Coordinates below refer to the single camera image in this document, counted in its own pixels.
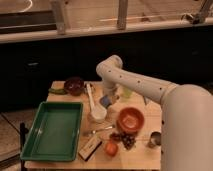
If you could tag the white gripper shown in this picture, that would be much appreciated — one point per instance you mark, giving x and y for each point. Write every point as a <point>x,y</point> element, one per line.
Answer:
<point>111,94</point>

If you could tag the blue sponge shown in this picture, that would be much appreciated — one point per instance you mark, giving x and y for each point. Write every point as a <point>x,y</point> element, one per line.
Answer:
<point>105,101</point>

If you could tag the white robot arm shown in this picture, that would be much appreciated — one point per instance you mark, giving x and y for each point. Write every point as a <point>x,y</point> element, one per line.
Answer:
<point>187,115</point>

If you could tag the green plastic tray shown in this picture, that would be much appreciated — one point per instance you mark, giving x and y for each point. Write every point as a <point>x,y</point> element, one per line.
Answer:
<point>54,134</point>

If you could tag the green translucent cup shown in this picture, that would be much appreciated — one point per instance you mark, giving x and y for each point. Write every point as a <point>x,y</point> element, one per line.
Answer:
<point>126,93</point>

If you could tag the white cup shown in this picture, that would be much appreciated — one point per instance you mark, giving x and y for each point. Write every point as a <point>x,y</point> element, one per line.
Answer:
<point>98,117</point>

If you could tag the orange bowl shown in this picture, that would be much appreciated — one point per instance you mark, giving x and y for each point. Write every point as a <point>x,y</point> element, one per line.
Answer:
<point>130,120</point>

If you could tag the grey triangular cloth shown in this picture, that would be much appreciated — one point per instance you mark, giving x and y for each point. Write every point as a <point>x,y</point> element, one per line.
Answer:
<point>146,100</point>

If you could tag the dark red bowl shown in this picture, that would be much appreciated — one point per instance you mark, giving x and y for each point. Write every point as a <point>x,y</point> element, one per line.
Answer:
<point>74,86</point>

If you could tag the metal spoon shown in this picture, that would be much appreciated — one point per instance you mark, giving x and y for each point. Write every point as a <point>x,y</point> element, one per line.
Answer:
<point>91,132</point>

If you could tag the bunch of dark grapes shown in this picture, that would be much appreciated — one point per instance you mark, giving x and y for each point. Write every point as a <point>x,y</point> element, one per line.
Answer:
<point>128,140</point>

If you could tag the green chili pepper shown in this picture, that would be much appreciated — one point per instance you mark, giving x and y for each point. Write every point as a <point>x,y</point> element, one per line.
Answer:
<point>57,91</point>

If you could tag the orange fruit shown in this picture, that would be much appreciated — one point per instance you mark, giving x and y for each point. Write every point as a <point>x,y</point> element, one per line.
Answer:
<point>111,148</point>

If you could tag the metal cup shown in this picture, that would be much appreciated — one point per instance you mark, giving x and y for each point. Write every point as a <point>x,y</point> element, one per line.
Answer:
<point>155,139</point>

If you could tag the wooden block eraser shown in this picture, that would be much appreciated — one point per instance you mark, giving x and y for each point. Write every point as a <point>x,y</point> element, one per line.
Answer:
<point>90,147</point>

